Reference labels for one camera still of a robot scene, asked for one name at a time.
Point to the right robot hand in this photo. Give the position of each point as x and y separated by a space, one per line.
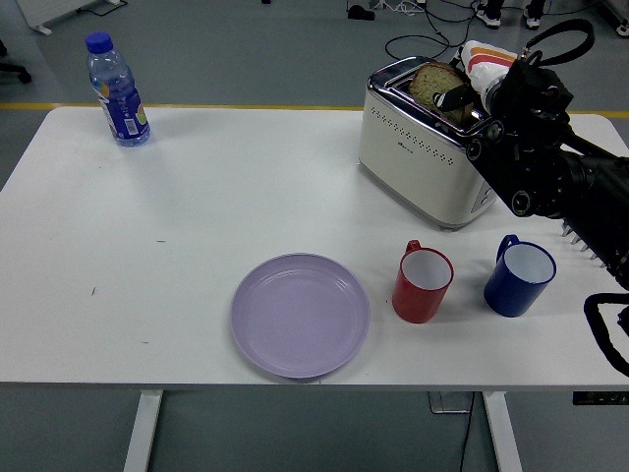
484 61

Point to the slice of bread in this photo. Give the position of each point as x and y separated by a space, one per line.
432 81

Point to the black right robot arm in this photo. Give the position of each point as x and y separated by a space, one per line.
540 162

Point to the purple round plate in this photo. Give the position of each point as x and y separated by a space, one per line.
300 317

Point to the person's shoe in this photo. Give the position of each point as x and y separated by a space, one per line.
532 17
489 16

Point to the cream and chrome toaster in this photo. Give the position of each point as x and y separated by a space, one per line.
413 162

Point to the white furniture foot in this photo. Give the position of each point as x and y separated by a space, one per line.
623 27

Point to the metal toast rack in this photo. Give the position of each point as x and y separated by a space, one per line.
585 246

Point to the blue mug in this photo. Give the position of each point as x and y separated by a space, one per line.
511 295

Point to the red mug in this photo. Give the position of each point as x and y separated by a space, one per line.
415 300

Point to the black table control panel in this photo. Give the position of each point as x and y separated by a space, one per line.
599 398

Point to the blue-capped plastic water bottle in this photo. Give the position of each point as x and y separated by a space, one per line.
120 105

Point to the white table leg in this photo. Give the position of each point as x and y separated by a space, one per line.
503 432
142 432

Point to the white furniture base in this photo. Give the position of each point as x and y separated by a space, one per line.
39 17

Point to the black office chair base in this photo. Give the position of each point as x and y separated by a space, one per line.
15 69

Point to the clear bracket under table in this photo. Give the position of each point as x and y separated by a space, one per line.
449 403

